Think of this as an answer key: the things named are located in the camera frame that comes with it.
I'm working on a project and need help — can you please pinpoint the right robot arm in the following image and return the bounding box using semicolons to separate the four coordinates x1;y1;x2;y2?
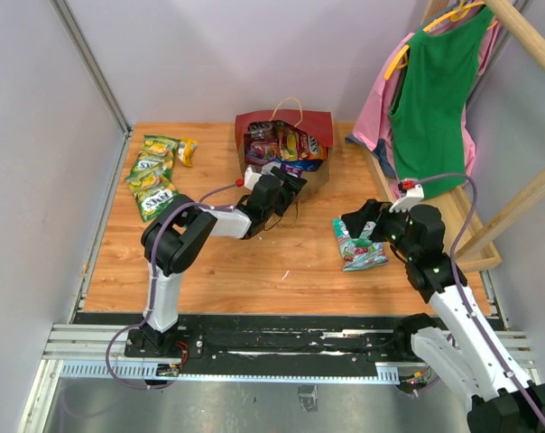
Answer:
341;199;545;432

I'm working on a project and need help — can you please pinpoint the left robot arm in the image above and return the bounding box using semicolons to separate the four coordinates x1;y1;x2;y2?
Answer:
125;168;308;357

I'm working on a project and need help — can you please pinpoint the green tank top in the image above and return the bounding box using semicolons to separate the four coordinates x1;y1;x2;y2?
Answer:
390;7;494;199

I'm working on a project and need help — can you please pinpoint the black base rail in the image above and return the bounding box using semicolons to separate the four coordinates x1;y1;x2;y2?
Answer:
123;313;449;380

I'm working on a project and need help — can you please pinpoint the green Fox's candy packet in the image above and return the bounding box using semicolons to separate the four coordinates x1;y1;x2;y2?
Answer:
141;134;180;157

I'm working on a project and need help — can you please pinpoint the wooden clothes rack frame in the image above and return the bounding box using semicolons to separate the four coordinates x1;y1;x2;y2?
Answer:
356;0;545;274

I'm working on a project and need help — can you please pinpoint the orange Fox's fruits packet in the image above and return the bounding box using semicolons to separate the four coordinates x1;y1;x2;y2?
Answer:
278;127;327;161

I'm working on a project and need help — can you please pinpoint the yellow clothes hanger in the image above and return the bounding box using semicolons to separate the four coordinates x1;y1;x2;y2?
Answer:
383;1;485;81

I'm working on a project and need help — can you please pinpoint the aluminium corner post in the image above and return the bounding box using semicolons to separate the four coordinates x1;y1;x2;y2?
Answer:
49;0;133;136

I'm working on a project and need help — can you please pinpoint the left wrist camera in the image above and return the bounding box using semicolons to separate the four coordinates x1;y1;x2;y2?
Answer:
244;166;263;191

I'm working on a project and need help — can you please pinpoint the red brown paper bag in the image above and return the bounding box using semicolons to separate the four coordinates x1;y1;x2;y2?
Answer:
235;97;333;217

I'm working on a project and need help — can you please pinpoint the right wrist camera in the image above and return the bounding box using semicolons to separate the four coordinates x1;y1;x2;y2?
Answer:
389;179;424;213

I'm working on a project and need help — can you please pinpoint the yellow snack packet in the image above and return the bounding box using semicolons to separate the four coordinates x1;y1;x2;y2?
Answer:
177;137;199;167

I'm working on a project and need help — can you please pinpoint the blue grey shirt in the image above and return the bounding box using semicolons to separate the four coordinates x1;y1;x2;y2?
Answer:
346;134;397;179

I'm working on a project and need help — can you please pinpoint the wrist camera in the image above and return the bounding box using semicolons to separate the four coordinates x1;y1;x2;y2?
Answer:
244;166;263;191
389;179;424;213

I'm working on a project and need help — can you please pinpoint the pink shirt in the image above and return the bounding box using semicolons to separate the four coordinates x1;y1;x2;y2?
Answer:
352;8;497;185

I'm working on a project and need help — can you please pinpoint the teal candy packet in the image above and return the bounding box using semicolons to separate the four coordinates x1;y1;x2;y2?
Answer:
332;218;388;272

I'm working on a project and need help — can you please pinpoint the blue Doritos chips packet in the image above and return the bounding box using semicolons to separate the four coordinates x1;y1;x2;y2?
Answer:
275;158;324;172

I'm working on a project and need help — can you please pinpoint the red snack packet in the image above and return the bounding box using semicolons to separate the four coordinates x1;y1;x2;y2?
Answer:
244;121;286;166

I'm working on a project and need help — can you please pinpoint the purple snack packet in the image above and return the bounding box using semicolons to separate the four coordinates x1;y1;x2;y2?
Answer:
261;161;303;178

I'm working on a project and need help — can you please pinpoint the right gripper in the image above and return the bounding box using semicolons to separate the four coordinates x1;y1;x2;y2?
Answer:
341;198;417;260

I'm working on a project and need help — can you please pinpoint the white cable duct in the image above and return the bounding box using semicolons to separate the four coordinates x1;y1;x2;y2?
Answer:
60;360;400;384

